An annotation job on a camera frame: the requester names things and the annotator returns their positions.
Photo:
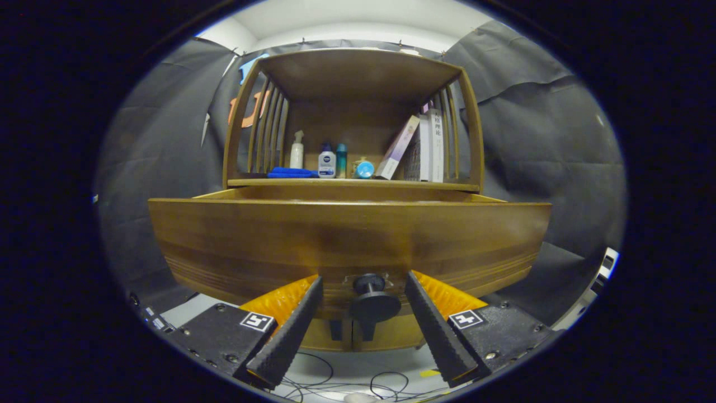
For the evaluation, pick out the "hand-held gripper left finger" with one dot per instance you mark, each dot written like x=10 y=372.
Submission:
x=291 y=330

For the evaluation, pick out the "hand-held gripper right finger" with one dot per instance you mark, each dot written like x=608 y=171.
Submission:
x=436 y=330

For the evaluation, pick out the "blue folded cloth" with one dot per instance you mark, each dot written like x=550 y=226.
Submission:
x=291 y=172

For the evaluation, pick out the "wooden cabinet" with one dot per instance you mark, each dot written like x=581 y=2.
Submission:
x=358 y=73

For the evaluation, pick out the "pink purple book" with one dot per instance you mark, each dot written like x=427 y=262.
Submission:
x=398 y=148

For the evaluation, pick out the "plain white book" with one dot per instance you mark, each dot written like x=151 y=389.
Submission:
x=425 y=148

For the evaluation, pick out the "white black rack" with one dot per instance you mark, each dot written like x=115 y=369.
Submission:
x=607 y=263

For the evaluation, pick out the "white lotion bottle blue cap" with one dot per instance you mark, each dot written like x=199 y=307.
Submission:
x=326 y=162

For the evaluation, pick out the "white book black lettering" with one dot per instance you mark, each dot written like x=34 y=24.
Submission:
x=437 y=145

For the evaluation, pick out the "black round drawer knob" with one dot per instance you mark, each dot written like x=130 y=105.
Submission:
x=373 y=307

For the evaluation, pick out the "wooden drawer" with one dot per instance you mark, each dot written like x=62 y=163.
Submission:
x=335 y=235

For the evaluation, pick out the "dark patterned book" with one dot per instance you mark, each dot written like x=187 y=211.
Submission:
x=414 y=159

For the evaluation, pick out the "teal slim bottle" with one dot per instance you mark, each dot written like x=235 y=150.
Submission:
x=341 y=159

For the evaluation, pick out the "white spray bottle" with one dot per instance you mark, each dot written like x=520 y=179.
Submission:
x=297 y=154

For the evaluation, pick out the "blue white cosmetic tube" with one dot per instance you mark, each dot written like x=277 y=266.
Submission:
x=364 y=169

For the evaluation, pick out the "wooden countertop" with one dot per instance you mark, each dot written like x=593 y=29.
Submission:
x=391 y=183

